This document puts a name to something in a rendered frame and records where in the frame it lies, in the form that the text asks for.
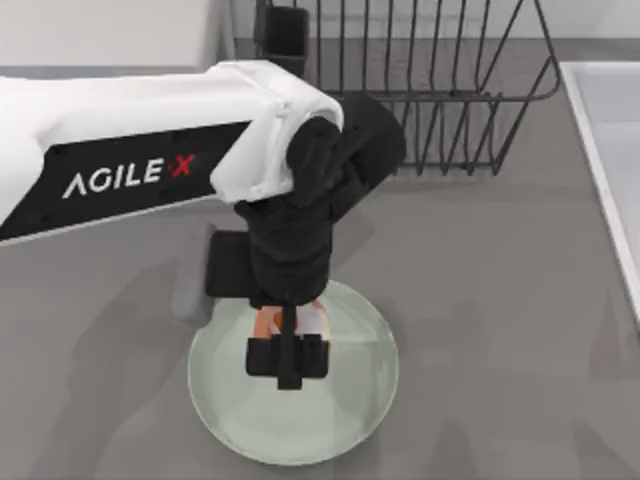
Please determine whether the pale green round plate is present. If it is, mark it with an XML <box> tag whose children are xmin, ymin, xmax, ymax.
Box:
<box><xmin>186</xmin><ymin>278</ymin><xmax>401</xmax><ymax>469</ymax></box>

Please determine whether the black block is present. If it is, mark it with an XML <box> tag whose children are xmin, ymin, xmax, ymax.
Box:
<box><xmin>253</xmin><ymin>5</ymin><xmax>311</xmax><ymax>77</ymax></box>

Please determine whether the orange and white cup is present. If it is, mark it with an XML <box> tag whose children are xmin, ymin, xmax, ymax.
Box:
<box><xmin>253</xmin><ymin>298</ymin><xmax>332</xmax><ymax>347</ymax></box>

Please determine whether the black wire dish rack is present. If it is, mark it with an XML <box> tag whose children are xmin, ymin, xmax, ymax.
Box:
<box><xmin>253</xmin><ymin>0</ymin><xmax>562</xmax><ymax>177</ymax></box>

